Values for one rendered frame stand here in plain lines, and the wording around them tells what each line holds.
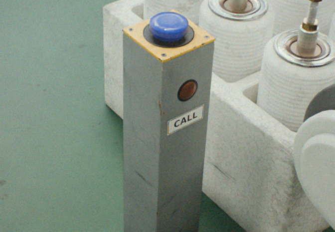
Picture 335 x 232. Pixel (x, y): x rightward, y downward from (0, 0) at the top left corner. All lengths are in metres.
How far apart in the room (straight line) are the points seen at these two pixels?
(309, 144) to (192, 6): 0.43
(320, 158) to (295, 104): 0.26
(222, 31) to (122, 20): 0.18
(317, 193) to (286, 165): 0.23
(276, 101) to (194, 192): 0.15
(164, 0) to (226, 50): 0.12
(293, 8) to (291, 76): 0.17
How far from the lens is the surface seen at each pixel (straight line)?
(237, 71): 0.97
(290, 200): 0.91
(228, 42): 0.94
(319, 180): 0.65
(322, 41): 0.91
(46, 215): 1.03
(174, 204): 0.90
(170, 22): 0.78
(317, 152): 0.63
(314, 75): 0.87
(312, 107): 0.67
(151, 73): 0.77
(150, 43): 0.77
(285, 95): 0.88
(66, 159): 1.10
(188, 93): 0.79
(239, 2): 0.95
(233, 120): 0.92
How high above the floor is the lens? 0.75
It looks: 39 degrees down
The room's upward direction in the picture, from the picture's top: 2 degrees clockwise
